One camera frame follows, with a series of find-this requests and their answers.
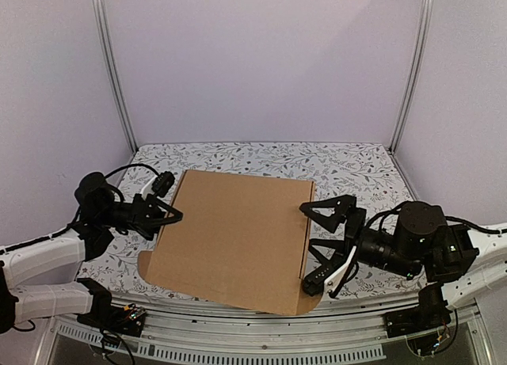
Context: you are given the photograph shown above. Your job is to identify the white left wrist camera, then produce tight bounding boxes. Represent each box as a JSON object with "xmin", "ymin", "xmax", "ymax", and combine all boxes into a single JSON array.
[{"xmin": 141, "ymin": 171, "xmax": 175, "ymax": 199}]

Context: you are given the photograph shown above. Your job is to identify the aluminium frame post right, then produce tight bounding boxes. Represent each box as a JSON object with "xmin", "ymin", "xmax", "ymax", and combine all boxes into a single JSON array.
[{"xmin": 388, "ymin": 0, "xmax": 434, "ymax": 156}]

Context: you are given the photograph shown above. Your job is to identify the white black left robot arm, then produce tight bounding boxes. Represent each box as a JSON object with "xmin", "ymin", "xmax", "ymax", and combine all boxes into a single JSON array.
[{"xmin": 1, "ymin": 171, "xmax": 183, "ymax": 336}]

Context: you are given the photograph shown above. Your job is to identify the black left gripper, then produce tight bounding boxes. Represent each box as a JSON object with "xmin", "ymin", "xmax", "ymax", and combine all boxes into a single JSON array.
[{"xmin": 97, "ymin": 193, "xmax": 191, "ymax": 243}]

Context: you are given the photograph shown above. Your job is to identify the brown cardboard box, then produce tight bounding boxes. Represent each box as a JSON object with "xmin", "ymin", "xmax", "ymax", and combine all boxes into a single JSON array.
[{"xmin": 138, "ymin": 170, "xmax": 321, "ymax": 316}]

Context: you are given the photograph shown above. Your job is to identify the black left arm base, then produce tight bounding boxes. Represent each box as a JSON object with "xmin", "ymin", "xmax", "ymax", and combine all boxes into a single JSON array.
[{"xmin": 77, "ymin": 298, "xmax": 147, "ymax": 337}]

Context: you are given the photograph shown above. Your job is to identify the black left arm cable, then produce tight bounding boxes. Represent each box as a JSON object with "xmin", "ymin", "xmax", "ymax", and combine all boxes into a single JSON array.
[{"xmin": 105, "ymin": 163, "xmax": 159, "ymax": 184}]

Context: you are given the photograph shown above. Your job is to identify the aluminium frame post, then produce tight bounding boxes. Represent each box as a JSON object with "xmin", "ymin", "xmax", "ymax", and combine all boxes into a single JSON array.
[
  {"xmin": 388, "ymin": 0, "xmax": 434, "ymax": 156},
  {"xmin": 92, "ymin": 0, "xmax": 139, "ymax": 154}
]

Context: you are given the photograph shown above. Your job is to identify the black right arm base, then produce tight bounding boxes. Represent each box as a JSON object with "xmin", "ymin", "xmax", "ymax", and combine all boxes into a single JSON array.
[{"xmin": 383, "ymin": 301, "xmax": 452, "ymax": 338}]

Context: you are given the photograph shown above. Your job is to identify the aluminium frame post left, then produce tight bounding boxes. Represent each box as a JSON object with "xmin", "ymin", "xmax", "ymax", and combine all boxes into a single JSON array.
[{"xmin": 92, "ymin": 0, "xmax": 139, "ymax": 154}]

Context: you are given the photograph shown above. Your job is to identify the aluminium front rail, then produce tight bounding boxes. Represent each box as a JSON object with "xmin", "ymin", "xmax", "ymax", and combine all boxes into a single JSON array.
[{"xmin": 33, "ymin": 291, "xmax": 496, "ymax": 365}]

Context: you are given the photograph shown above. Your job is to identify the floral patterned table mat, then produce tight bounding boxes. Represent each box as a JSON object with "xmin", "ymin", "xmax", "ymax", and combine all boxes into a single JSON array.
[{"xmin": 78, "ymin": 143, "xmax": 410, "ymax": 301}]

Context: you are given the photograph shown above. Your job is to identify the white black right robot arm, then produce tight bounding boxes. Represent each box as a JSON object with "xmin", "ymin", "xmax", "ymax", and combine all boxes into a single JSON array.
[{"xmin": 299, "ymin": 195, "xmax": 506, "ymax": 298}]

